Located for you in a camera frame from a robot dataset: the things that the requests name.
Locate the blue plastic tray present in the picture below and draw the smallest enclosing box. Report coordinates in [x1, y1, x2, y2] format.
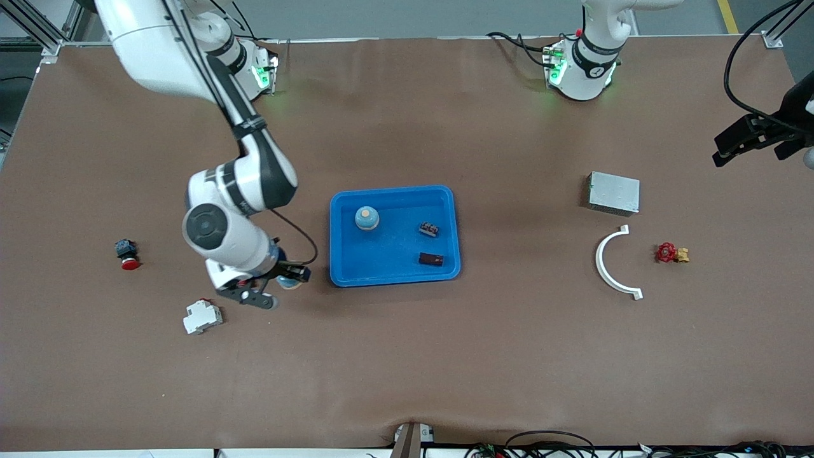
[329, 185, 462, 288]

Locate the white circuit breaker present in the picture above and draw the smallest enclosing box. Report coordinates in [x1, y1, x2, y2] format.
[183, 298, 224, 336]

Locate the red handwheel brass valve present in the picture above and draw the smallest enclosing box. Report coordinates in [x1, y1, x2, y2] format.
[656, 242, 691, 264]

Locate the grey metal power supply box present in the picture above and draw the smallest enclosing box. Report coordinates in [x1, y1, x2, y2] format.
[586, 171, 641, 217]

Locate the white curved plastic arc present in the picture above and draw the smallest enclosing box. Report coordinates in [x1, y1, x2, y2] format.
[595, 225, 644, 301]

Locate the aluminium frame profile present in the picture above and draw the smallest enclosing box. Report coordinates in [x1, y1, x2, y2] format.
[763, 0, 814, 49]
[0, 0, 86, 59]

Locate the red mushroom push button switch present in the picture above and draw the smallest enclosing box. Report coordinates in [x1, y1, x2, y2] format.
[114, 239, 141, 272]

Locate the small metal table bracket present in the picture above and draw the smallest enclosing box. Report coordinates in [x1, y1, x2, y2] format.
[391, 423, 435, 458]

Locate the black cable bundle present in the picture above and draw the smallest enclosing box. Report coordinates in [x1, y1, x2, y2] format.
[636, 441, 814, 458]

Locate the black looped cable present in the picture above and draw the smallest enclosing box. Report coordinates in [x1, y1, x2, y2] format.
[506, 431, 598, 458]

